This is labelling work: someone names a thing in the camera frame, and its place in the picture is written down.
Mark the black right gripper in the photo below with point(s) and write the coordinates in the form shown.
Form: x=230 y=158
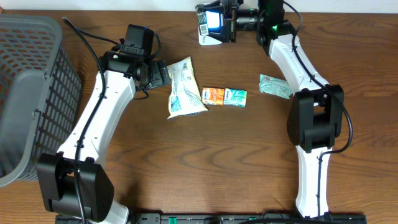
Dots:
x=229 y=15

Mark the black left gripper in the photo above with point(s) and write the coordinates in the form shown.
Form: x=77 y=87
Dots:
x=158 y=73

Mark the small dark green box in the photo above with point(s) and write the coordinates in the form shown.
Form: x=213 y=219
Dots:
x=202 y=23

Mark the large white wet-wipes pack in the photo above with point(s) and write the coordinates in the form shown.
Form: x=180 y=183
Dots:
x=184 y=98

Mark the orange Kleenex tissue pack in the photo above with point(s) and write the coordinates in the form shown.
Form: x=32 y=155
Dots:
x=212 y=96

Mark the green Kleenex tissue pack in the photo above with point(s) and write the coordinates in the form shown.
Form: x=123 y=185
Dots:
x=234 y=97

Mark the teal crinkled snack packet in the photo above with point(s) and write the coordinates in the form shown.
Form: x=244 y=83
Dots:
x=274 y=86

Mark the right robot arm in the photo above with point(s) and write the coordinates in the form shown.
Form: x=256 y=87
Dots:
x=315 y=116

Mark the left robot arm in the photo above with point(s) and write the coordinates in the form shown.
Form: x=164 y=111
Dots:
x=73 y=182

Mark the white barcode scanner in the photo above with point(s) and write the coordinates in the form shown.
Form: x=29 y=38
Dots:
x=214 y=25

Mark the grey plastic mesh basket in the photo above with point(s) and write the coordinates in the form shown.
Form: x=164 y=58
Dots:
x=40 y=94

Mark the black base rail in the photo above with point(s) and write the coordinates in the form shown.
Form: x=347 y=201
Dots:
x=266 y=217

